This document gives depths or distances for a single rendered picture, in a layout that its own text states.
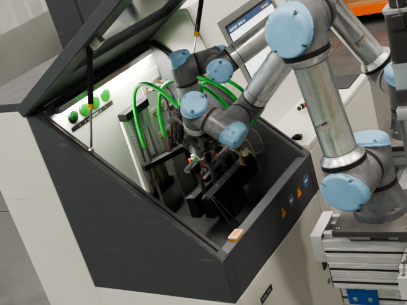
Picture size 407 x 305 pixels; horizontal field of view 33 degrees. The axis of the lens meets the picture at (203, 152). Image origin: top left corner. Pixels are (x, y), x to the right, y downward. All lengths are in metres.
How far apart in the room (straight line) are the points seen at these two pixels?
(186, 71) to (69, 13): 4.08
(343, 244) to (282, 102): 1.07
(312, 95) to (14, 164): 1.15
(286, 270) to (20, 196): 0.96
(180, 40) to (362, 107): 0.90
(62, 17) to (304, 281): 4.22
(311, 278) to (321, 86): 1.14
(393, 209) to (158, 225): 0.70
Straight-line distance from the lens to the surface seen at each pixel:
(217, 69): 2.08
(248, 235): 2.20
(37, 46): 7.68
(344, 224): 1.93
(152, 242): 2.19
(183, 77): 2.22
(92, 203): 2.26
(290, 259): 2.47
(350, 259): 2.00
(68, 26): 6.29
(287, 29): 1.59
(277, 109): 2.87
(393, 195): 1.90
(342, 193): 1.72
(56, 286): 2.66
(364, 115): 3.12
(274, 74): 1.85
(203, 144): 2.00
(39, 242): 2.57
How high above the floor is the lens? 2.03
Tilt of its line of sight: 22 degrees down
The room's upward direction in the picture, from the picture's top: 17 degrees counter-clockwise
